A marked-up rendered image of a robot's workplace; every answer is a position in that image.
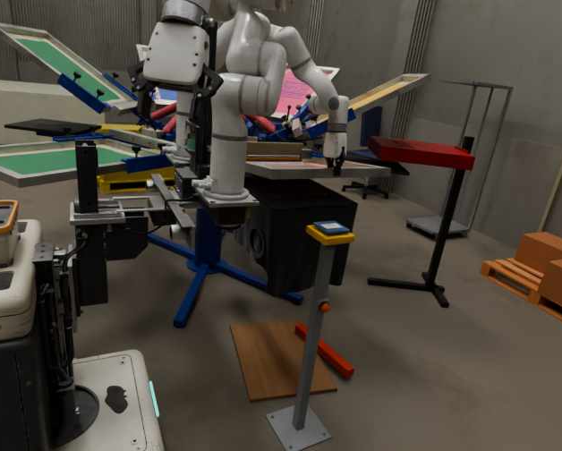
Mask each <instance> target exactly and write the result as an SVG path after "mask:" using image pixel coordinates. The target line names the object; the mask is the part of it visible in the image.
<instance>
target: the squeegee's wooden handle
mask: <svg viewBox="0 0 562 451"><path fill-rule="evenodd" d="M303 148H304V144H303V143H292V142H257V141H248V143H247V154H246V155H287V156H300V157H301V150H302V149H303Z"/></svg>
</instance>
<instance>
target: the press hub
mask: <svg viewBox="0 0 562 451"><path fill-rule="evenodd" d="M214 223H215V222H214V221H213V220H212V218H211V217H210V216H209V214H208V213H207V212H206V211H205V209H204V208H197V211H196V231H197V233H196V247H195V256H194V260H193V259H188V260H187V262H186V266H187V268H188V269H190V270H191V271H193V272H196V273H197V271H198V269H199V267H200V264H207V265H209V270H208V272H207V274H216V273H220V272H222V271H220V270H217V269H215V268H214V265H215V264H216V263H218V262H219V261H220V262H223V263H225V264H226V265H228V264H227V261H226V260H225V259H223V258H221V243H222V230H223V229H219V228H217V227H215V225H214Z"/></svg>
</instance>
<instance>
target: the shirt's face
mask: <svg viewBox="0 0 562 451"><path fill-rule="evenodd" d="M283 184H309V185H311V186H313V187H315V188H317V189H319V190H320V191H323V192H325V193H326V194H328V195H330V196H331V197H313V198H295V199H277V200H276V199H274V198H273V197H271V196H270V195H268V194H267V193H265V192H264V191H263V190H262V189H260V188H259V187H257V186H256V185H283ZM243 187H244V188H246V189H247V190H248V191H250V192H251V193H253V194H254V195H256V196H257V197H258V198H260V199H261V200H263V201H264V202H266V203H267V204H268V205H269V206H270V207H272V208H299V207H313V206H327V205H342V204H355V203H356V202H354V201H352V200H350V199H348V198H346V197H345V196H343V195H341V194H339V193H337V192H335V191H332V190H330V189H329V188H327V187H325V186H323V185H321V184H319V183H316V182H314V181H312V180H311V179H276V180H271V179H268V178H265V177H244V186H243Z"/></svg>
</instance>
